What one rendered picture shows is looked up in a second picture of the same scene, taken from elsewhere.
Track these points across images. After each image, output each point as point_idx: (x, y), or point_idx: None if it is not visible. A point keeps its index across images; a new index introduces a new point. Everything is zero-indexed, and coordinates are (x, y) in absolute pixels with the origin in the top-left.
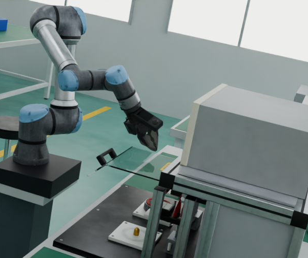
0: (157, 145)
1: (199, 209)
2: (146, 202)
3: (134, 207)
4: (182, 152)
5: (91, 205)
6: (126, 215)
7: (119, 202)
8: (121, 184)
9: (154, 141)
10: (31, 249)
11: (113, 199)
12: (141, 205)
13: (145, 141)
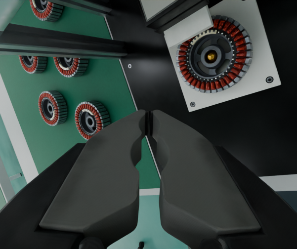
0: (137, 113)
1: (122, 31)
2: (237, 76)
3: (235, 108)
4: (30, 176)
5: (295, 187)
6: None
7: (245, 145)
8: (158, 188)
9: (137, 136)
10: None
11: (244, 163)
12: (222, 99)
13: (230, 176)
